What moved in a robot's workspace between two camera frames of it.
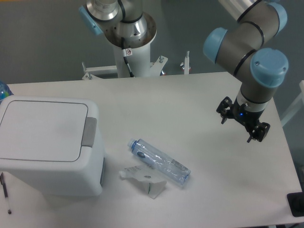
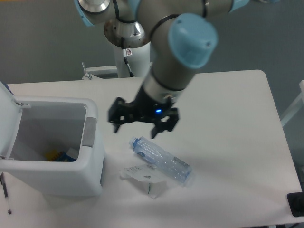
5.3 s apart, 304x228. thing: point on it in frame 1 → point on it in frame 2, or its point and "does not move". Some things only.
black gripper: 248,118 → 122,111
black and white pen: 2,179 does not move
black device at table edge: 296,203 does not move
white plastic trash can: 53,145 does not move
